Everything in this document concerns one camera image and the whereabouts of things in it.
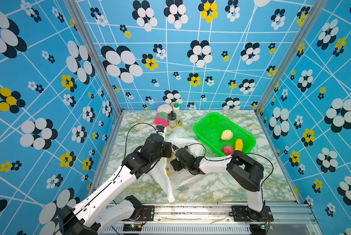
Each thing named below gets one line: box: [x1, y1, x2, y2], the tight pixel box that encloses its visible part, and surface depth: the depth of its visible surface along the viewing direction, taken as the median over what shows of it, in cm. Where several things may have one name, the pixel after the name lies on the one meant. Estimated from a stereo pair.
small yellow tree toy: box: [176, 118, 183, 126], surface depth 114 cm
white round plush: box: [156, 103, 174, 115], surface depth 115 cm
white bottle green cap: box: [173, 102, 180, 117], surface depth 114 cm
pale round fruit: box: [218, 129, 234, 141], surface depth 101 cm
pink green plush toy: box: [154, 111, 169, 127], surface depth 110 cm
